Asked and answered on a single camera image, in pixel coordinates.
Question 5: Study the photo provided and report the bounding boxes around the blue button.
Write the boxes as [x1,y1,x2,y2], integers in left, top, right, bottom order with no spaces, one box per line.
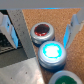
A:
[37,40,68,73]

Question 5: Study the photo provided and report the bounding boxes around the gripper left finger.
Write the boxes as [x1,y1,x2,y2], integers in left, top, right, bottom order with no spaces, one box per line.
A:
[0,12,17,52]

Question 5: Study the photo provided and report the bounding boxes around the green button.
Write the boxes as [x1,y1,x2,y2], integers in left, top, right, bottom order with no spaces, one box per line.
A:
[48,69,82,84]

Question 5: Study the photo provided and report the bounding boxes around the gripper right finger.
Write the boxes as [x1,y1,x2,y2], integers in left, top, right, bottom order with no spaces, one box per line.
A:
[62,12,84,52]

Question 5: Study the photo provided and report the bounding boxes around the red button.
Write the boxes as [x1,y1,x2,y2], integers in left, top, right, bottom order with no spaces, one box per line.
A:
[31,21,56,46]

